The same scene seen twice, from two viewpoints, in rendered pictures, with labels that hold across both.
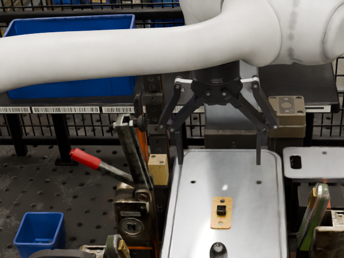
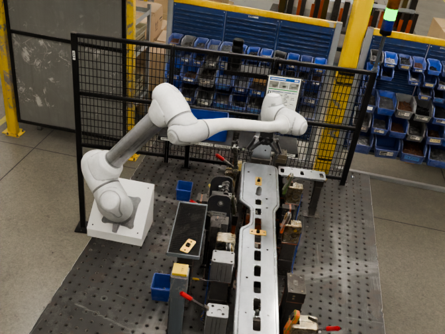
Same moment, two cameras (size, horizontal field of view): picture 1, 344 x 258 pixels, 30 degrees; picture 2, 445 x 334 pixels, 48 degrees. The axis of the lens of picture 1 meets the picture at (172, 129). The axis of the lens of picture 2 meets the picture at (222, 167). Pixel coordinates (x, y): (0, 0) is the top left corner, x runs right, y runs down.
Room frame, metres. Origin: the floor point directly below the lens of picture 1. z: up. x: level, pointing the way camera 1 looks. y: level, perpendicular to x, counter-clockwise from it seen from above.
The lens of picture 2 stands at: (-1.51, 0.51, 2.60)
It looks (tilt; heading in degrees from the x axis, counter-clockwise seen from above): 32 degrees down; 351
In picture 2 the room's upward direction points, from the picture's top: 7 degrees clockwise
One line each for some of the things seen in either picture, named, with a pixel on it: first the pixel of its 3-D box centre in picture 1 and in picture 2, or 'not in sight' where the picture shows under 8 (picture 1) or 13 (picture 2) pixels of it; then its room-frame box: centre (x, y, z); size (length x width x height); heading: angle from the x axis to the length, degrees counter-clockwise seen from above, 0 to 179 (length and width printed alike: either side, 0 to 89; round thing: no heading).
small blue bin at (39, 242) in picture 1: (42, 241); (184, 191); (1.11, 0.33, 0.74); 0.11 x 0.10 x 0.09; 171
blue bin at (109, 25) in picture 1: (71, 56); (203, 124); (1.36, 0.22, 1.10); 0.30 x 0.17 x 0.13; 84
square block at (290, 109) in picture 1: (284, 169); (276, 175); (1.13, -0.25, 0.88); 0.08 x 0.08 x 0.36; 81
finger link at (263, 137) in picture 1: (269, 131); not in sight; (0.87, -0.16, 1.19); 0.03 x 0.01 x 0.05; 81
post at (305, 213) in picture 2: not in sight; (315, 196); (0.97, -0.48, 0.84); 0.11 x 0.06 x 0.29; 81
